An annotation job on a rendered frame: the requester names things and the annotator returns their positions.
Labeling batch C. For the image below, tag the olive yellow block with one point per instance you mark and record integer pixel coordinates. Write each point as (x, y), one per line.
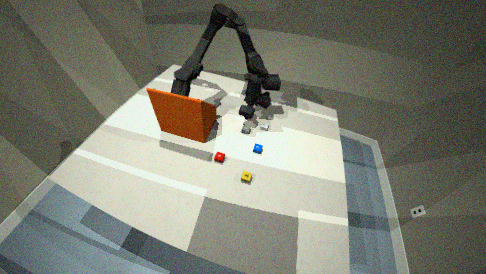
(246, 176)

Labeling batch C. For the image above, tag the blue block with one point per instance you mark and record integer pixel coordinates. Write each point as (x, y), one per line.
(257, 148)

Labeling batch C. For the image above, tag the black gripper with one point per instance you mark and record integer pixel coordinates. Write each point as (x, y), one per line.
(248, 110)

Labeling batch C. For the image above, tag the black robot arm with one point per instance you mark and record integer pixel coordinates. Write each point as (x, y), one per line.
(259, 76)

